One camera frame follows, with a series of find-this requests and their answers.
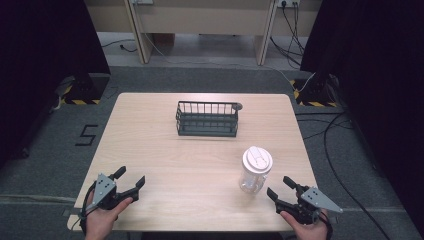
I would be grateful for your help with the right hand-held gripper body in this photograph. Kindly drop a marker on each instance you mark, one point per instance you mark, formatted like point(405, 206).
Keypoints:
point(318, 199)

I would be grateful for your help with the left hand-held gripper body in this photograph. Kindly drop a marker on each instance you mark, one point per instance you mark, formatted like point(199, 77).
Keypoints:
point(104, 190)

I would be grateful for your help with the clear cup with white lid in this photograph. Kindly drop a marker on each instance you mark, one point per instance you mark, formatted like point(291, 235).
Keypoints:
point(256, 160)

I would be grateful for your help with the person's left hand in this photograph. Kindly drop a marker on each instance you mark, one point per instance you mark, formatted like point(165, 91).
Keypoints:
point(101, 221)

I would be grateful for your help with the person's right hand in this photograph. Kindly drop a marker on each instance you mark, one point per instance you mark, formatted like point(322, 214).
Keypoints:
point(310, 231)

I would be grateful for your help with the black stand base hazard tape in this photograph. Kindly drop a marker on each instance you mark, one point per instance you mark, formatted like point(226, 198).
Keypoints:
point(316, 91)
point(87, 90)

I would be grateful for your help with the black curtain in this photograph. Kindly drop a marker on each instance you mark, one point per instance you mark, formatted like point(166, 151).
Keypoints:
point(380, 83)
point(46, 50)

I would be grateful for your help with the white power strip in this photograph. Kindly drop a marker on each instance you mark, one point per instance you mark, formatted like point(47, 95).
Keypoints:
point(288, 2)
point(142, 1)

